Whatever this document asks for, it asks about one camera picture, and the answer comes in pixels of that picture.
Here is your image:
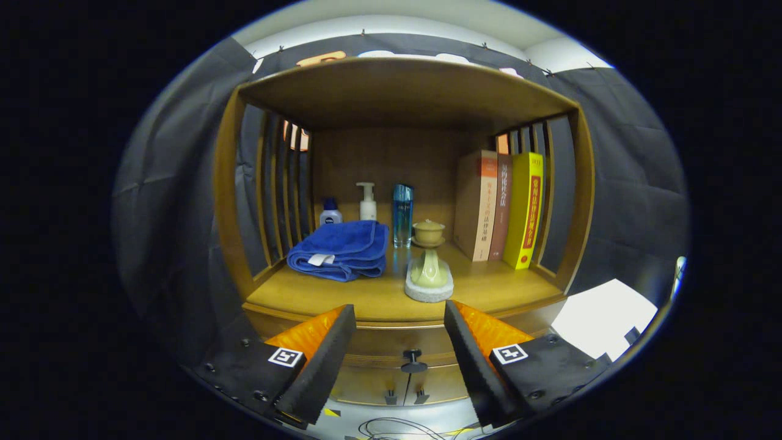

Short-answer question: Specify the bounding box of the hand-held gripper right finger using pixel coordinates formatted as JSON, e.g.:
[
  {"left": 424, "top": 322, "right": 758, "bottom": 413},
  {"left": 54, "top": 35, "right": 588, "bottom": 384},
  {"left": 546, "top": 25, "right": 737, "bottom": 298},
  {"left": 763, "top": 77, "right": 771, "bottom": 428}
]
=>
[{"left": 444, "top": 299, "right": 612, "bottom": 428}]

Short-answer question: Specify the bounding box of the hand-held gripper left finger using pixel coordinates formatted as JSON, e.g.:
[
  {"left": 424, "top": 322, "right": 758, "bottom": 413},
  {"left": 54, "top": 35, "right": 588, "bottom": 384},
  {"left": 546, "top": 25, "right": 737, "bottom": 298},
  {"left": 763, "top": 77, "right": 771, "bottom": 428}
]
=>
[{"left": 194, "top": 304, "right": 357, "bottom": 428}]

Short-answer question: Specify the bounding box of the wooden drawer with black knob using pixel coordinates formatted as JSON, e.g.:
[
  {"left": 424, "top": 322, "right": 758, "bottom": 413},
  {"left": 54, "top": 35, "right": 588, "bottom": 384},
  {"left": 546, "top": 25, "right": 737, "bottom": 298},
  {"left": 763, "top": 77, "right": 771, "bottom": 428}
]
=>
[{"left": 260, "top": 299, "right": 568, "bottom": 375}]

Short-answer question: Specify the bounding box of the small green vase stone base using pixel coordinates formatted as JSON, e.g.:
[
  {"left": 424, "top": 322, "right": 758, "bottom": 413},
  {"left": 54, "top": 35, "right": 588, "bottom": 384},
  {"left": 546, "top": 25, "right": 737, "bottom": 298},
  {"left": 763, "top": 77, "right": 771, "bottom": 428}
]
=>
[{"left": 404, "top": 247, "right": 455, "bottom": 303}]

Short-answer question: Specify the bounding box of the wooden cabinet door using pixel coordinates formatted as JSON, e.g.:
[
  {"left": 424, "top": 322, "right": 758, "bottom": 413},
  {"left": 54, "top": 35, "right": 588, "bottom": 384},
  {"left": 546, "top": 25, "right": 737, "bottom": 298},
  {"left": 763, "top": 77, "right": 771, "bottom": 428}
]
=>
[
  {"left": 330, "top": 370, "right": 409, "bottom": 407},
  {"left": 403, "top": 365, "right": 471, "bottom": 404}
]

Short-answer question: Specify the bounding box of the wooden countertop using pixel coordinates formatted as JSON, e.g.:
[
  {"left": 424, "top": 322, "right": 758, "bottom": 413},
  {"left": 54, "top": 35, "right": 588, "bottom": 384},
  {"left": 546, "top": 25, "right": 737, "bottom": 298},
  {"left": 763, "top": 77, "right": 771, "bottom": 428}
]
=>
[{"left": 244, "top": 241, "right": 566, "bottom": 323}]

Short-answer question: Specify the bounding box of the wooden cabinet with slatted shelf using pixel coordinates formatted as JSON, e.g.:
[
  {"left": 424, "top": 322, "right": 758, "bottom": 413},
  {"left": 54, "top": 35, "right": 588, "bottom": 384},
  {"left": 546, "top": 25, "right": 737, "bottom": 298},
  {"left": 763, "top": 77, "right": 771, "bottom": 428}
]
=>
[{"left": 213, "top": 57, "right": 595, "bottom": 407}]

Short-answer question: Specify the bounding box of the folded blue towel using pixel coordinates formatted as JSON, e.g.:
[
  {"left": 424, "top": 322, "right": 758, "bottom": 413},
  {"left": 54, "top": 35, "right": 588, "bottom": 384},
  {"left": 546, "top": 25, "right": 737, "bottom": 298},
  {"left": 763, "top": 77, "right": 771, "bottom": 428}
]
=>
[{"left": 287, "top": 221, "right": 390, "bottom": 282}]

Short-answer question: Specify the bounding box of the white side table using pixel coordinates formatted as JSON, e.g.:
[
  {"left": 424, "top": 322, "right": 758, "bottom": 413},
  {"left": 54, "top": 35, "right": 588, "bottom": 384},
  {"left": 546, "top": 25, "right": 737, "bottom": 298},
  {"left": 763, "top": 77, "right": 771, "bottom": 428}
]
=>
[{"left": 550, "top": 279, "right": 659, "bottom": 361}]

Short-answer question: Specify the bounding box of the beige lidded teacup with saucer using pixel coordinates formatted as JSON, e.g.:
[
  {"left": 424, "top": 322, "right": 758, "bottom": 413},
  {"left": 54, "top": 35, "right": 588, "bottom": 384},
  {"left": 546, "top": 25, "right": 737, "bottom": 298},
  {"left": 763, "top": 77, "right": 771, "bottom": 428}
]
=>
[{"left": 412, "top": 219, "right": 447, "bottom": 249}]

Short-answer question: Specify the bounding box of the small white bottle blue cap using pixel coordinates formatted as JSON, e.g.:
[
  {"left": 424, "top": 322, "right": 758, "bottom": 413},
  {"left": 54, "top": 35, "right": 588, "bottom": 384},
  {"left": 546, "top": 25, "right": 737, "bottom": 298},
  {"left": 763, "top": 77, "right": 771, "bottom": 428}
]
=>
[{"left": 319, "top": 197, "right": 343, "bottom": 227}]

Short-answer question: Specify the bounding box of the beige book orange label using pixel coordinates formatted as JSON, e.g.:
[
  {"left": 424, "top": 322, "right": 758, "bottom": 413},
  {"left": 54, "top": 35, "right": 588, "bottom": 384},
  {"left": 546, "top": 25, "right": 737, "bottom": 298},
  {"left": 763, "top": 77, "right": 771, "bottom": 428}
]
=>
[{"left": 453, "top": 150, "right": 499, "bottom": 262}]

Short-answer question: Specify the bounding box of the brown book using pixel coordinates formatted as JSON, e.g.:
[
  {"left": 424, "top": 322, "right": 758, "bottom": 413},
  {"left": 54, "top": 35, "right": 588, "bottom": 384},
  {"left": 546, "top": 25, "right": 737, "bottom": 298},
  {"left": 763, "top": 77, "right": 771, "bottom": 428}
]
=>
[{"left": 489, "top": 153, "right": 513, "bottom": 262}]

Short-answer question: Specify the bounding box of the white pump bottle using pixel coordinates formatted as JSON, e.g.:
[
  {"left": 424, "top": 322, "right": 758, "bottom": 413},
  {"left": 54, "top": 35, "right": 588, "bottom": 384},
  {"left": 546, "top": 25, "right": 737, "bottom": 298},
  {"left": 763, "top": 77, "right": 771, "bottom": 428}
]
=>
[{"left": 356, "top": 182, "right": 378, "bottom": 222}]

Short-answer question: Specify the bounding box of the yellow book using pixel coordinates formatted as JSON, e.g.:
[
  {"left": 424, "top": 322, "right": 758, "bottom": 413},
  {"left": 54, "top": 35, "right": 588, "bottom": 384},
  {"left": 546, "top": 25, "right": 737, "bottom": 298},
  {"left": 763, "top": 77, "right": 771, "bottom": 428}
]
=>
[{"left": 503, "top": 152, "right": 544, "bottom": 270}]

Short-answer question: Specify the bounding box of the blue glass bottle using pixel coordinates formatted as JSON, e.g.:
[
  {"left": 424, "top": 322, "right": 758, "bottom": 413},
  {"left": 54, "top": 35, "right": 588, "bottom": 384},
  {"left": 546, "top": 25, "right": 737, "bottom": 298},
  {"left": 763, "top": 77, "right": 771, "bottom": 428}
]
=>
[{"left": 392, "top": 184, "right": 414, "bottom": 249}]

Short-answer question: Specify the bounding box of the black floor cable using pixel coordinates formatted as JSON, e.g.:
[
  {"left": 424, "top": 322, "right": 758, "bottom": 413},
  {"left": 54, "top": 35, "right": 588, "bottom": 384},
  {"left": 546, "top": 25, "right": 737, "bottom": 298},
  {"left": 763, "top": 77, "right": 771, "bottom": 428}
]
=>
[{"left": 357, "top": 417, "right": 477, "bottom": 440}]

